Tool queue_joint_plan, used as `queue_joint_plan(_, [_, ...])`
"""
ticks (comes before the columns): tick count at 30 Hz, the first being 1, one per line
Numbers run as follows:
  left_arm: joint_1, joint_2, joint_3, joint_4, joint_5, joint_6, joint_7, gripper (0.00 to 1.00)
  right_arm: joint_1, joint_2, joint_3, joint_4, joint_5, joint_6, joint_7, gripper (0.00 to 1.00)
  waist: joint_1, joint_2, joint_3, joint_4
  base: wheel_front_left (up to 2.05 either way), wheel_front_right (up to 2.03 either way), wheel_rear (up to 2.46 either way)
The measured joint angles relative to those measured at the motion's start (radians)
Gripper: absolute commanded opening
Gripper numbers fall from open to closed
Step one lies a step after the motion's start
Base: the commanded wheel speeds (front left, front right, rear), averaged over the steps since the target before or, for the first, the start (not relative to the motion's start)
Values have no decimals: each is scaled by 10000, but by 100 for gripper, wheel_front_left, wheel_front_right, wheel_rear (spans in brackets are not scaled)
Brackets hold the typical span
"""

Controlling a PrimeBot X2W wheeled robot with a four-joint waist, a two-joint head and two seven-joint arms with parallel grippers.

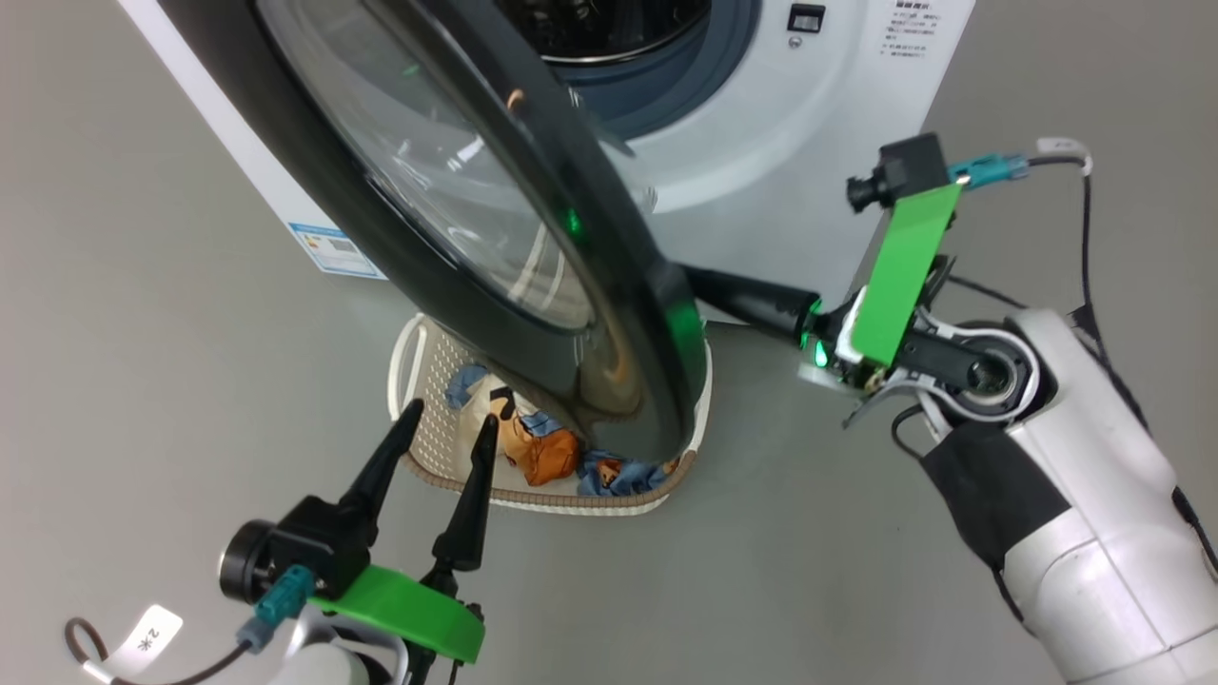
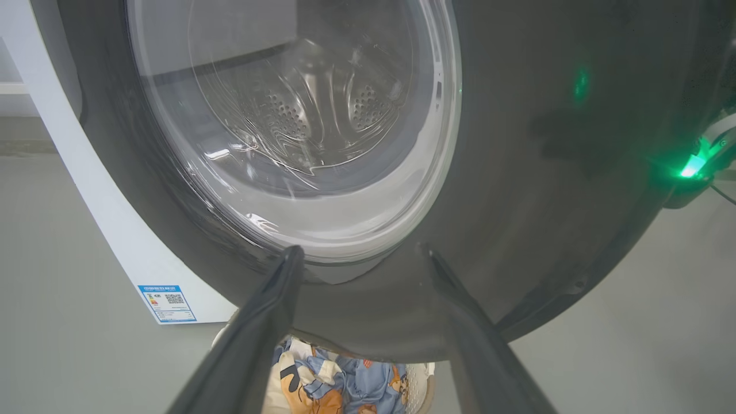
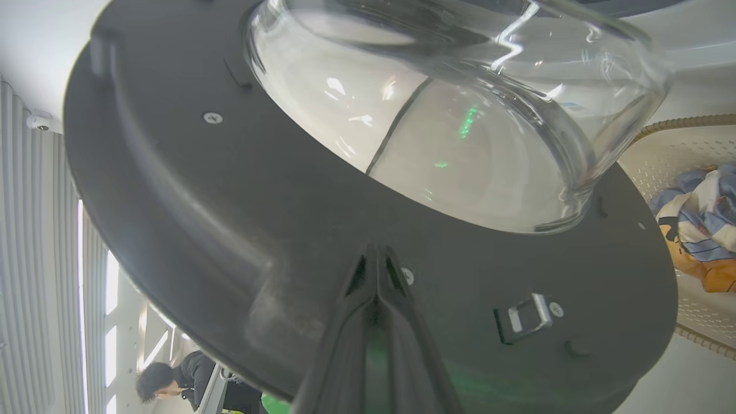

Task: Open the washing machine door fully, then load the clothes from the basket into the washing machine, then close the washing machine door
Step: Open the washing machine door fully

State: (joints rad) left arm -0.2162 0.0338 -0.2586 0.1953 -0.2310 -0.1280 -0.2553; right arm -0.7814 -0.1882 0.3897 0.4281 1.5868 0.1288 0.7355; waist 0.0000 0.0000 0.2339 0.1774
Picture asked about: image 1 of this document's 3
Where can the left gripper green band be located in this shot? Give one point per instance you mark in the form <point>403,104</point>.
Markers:
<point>409,609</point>

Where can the black door lock socket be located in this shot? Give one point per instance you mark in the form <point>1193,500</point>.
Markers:
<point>807,17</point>

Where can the grey rubber door seal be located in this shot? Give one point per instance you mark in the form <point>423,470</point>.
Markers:
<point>733,57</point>

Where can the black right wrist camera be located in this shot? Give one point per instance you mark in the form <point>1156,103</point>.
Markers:
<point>913,166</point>

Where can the white front-load washing machine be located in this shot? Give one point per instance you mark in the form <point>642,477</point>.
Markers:
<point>761,190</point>

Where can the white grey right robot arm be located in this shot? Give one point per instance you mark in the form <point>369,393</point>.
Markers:
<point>1094,533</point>

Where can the blue energy label sticker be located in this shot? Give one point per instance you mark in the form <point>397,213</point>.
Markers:
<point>333,252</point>

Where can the perforated steel washer drum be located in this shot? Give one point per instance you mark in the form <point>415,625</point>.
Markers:
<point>609,29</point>

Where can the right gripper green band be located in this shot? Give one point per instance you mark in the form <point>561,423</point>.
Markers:
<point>904,276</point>

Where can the blue garment with orange print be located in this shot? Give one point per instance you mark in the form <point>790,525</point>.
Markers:
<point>609,474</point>

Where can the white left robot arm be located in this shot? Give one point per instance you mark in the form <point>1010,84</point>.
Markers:
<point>324,666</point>

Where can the black glass washing machine door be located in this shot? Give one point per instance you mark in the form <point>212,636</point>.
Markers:
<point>618,362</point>

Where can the cream perforated laundry basket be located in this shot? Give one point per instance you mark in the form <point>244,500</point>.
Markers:
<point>428,371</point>

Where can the orange and cream garment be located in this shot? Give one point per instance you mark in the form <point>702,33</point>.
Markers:
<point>547,452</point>

